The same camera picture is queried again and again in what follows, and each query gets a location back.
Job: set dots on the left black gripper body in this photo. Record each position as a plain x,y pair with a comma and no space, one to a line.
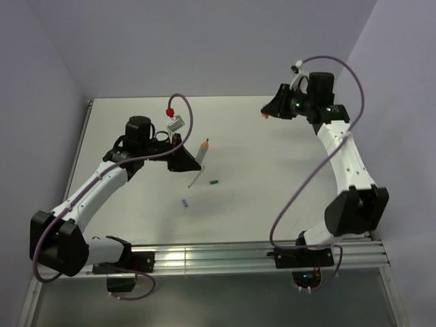
162,148

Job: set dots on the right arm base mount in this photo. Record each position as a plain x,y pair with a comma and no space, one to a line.
310,260

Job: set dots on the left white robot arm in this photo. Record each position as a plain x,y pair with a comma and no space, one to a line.
57,238

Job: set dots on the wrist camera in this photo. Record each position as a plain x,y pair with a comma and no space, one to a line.
300,72
174,123

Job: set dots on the orange highlighter marker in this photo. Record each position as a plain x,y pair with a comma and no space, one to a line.
202,151

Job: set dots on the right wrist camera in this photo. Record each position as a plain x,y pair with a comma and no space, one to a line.
300,72

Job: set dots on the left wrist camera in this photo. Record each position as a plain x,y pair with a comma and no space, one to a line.
174,123

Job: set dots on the aluminium mounting rail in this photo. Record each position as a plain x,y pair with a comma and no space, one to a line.
228,258

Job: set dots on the white blue acrylic marker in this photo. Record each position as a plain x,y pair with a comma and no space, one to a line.
195,178

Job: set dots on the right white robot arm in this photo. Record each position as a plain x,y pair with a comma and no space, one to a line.
360,203

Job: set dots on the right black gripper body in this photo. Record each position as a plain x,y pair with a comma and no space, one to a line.
294,103

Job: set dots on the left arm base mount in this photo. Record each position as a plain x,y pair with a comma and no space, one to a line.
140,264

